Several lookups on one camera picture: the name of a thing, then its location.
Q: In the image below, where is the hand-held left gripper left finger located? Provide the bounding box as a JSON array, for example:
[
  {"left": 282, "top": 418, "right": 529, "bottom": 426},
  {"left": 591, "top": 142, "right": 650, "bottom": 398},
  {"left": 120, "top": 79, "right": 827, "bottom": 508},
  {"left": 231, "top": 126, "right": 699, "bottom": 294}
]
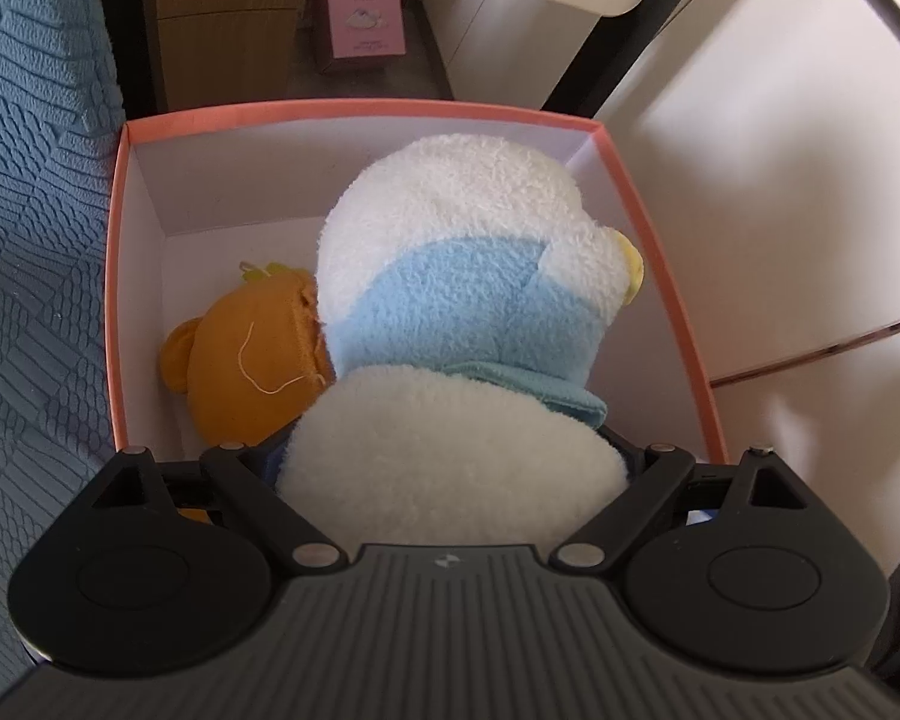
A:
[{"left": 92, "top": 444, "right": 347, "bottom": 572}]

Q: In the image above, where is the pink carton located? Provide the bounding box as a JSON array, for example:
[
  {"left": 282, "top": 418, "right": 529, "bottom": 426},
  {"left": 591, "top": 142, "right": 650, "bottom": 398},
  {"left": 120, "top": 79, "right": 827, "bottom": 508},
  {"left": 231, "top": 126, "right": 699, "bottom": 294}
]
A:
[{"left": 316, "top": 0, "right": 408, "bottom": 77}]

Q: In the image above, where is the pink cardboard box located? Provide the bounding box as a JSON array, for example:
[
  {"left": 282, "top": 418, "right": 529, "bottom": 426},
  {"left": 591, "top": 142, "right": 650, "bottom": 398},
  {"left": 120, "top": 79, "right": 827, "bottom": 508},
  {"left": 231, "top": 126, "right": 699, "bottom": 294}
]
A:
[{"left": 105, "top": 97, "right": 728, "bottom": 467}]

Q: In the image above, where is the copper metal leg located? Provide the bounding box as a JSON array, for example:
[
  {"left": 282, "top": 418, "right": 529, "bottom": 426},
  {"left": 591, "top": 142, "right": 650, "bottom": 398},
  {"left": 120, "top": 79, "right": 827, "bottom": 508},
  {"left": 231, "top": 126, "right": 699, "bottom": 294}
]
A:
[{"left": 711, "top": 319, "right": 900, "bottom": 385}]

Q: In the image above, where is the brown bear plush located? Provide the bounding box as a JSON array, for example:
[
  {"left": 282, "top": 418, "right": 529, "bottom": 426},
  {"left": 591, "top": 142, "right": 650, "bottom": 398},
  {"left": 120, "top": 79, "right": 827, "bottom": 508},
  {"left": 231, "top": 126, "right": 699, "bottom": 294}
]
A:
[{"left": 157, "top": 261, "right": 336, "bottom": 452}]

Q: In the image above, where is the white and blue penguin plush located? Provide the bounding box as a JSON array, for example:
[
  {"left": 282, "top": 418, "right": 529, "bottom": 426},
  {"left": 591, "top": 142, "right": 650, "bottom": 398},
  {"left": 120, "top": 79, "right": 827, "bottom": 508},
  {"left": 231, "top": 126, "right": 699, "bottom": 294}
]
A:
[{"left": 277, "top": 133, "right": 645, "bottom": 545}]

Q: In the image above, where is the brown cardboard box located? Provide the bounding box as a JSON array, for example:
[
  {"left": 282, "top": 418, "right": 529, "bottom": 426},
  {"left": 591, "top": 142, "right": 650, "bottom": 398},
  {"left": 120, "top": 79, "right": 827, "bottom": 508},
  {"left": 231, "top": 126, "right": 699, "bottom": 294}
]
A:
[{"left": 153, "top": 0, "right": 305, "bottom": 115}]

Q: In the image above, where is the blue textured blanket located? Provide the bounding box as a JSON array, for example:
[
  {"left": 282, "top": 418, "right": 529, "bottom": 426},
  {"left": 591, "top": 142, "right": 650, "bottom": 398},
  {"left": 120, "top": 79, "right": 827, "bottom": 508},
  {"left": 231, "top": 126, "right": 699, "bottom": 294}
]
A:
[{"left": 0, "top": 0, "right": 133, "bottom": 567}]

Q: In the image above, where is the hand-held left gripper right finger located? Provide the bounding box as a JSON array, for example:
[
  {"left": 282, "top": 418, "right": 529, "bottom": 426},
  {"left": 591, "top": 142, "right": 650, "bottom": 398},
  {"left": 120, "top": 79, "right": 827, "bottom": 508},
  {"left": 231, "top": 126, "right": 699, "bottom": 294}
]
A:
[{"left": 555, "top": 441, "right": 805, "bottom": 569}]

